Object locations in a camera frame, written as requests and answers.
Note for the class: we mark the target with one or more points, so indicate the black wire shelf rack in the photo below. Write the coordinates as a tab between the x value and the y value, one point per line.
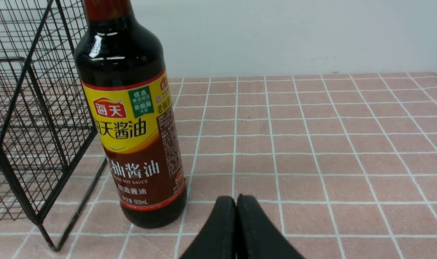
45	124

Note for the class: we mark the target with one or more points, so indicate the dark soy sauce bottle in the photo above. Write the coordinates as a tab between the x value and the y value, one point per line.
123	72

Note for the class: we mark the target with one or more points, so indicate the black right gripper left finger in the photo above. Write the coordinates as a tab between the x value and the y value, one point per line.
216	239

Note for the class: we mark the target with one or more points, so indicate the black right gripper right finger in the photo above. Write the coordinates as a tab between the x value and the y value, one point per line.
258	237

